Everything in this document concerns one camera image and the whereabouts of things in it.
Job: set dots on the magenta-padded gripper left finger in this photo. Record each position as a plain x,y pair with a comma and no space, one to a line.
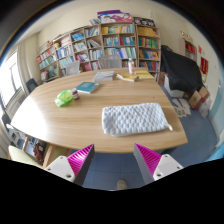
63,166

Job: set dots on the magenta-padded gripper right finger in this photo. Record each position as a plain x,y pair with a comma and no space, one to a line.
163,165

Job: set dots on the white waffle towel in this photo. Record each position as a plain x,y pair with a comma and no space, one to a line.
133,118

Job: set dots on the cream seat chair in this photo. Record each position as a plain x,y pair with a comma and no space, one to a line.
21,155

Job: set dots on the person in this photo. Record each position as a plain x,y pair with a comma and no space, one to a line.
122,184

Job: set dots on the blue flat panel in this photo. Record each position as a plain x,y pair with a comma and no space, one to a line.
217,153

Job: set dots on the papers on floor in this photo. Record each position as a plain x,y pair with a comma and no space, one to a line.
181,108

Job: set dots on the green plastic bag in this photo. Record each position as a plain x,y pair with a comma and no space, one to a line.
63,98

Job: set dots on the clear plastic bag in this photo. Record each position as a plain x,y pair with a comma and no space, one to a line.
205,107

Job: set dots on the small red-lidded jar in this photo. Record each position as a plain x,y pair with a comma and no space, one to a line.
75,94

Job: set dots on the white box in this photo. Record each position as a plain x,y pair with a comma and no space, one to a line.
171,90

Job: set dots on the brown cardboard box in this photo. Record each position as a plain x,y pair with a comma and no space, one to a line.
197,98

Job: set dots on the teal book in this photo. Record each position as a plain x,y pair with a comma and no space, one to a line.
87,87

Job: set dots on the dark chair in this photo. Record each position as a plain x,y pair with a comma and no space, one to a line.
31,85

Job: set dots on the yellow folder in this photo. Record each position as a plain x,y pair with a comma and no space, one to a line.
145,74

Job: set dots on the yellow book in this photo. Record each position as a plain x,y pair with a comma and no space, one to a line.
127,77

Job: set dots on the black cloth cover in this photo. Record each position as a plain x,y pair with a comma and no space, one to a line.
180,70

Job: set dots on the grey office chair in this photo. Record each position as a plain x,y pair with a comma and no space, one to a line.
72,68

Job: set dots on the grey book stack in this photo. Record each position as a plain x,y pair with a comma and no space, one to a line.
104,76

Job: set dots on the window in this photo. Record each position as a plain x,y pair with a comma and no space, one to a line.
10,80

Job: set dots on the clear plastic bottle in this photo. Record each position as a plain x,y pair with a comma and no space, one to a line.
131,66

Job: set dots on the grey mesh chair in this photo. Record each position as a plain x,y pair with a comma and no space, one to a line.
110,62

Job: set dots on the wooden bookshelf unit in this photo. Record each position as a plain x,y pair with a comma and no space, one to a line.
113,40

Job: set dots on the red wall hanging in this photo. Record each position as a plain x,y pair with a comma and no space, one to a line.
204,65

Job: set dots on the small red wall sign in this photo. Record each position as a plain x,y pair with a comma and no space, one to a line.
200,50

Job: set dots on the small wall shelf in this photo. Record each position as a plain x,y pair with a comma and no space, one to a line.
189,46

